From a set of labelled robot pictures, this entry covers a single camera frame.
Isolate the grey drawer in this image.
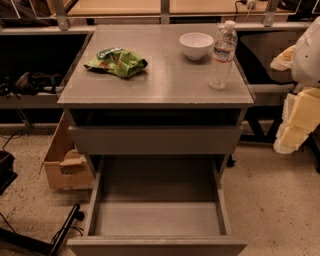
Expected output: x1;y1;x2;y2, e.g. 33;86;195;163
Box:
67;156;247;256
69;126;241;155

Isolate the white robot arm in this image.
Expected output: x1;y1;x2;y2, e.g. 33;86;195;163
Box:
270;17;320;154

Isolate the grey drawer cabinet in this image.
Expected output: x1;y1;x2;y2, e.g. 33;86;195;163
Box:
58;24;254;181

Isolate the grey top drawer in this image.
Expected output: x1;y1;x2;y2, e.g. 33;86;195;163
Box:
69;126;241;155

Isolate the black chair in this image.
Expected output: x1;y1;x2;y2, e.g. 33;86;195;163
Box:
235;30;320;174

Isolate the clear plastic water bottle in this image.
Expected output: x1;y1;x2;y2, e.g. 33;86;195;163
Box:
209;21;238;90

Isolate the white bowl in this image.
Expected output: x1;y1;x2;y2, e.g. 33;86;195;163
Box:
179;32;214;60

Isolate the green chip bag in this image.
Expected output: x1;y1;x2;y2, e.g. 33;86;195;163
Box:
83;47;148;78

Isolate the cardboard box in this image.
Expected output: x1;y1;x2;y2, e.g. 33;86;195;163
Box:
43;114;94;189

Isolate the black equipment at left edge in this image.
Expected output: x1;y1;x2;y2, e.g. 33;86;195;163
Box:
0;150;17;195

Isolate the black monitor stand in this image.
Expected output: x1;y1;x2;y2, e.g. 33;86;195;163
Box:
0;203;86;256

